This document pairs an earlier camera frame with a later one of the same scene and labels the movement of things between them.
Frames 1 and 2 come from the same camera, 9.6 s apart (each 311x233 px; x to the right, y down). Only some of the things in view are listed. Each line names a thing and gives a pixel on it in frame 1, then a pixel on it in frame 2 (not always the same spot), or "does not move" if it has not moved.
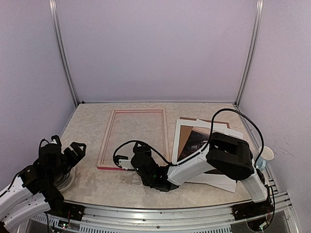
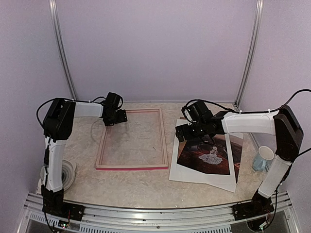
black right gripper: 144,149 to 187,135
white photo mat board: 225,182 does not move
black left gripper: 75,159 to 122,118
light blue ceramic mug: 267,154 does not move
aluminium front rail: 71,218 does not move
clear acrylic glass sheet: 148,126 does not move
